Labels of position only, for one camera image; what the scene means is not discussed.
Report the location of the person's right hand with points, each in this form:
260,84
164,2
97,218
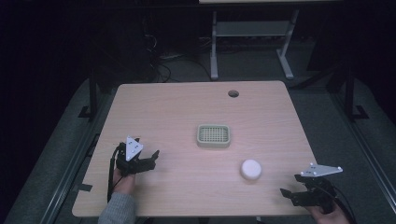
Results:
327,217

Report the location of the black metal stand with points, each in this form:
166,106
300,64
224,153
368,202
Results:
351,96
92,96

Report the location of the dark tape strip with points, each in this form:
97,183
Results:
83,187

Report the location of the person's left hand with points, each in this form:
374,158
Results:
125,184

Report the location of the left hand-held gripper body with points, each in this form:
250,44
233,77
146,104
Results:
130,149

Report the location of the white metal desk frame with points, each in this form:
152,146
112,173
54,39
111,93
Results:
252,29

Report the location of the pale green soap dish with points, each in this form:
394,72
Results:
214,136

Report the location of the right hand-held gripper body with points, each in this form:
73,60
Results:
320,186

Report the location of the white round soap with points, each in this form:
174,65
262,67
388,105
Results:
251,169

